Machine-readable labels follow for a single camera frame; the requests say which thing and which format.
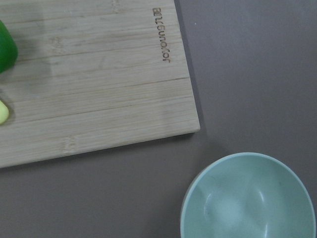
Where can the green bowl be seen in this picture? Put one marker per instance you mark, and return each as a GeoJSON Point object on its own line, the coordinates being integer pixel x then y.
{"type": "Point", "coordinates": [247, 195]}

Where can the bamboo cutting board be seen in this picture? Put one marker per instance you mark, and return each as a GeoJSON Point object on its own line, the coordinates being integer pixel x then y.
{"type": "Point", "coordinates": [91, 75]}

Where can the green lime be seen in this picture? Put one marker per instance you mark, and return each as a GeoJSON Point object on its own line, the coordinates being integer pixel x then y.
{"type": "Point", "coordinates": [8, 49]}

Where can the yellow lemon slice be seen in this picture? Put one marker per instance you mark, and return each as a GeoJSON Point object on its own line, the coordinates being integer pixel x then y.
{"type": "Point", "coordinates": [4, 112]}

